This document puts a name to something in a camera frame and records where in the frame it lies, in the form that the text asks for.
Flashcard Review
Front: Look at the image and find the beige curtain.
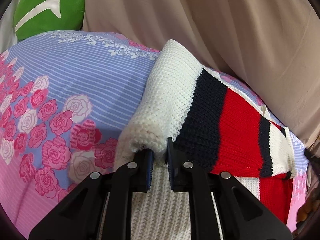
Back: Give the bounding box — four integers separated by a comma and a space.
84, 0, 319, 150

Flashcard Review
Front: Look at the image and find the floral pink purple bed sheet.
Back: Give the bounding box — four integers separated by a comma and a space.
0, 29, 309, 239

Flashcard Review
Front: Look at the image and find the green plush pillow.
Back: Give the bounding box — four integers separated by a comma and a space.
13, 0, 85, 41

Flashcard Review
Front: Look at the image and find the white red navy knit sweater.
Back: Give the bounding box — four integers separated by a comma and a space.
114, 40, 296, 239

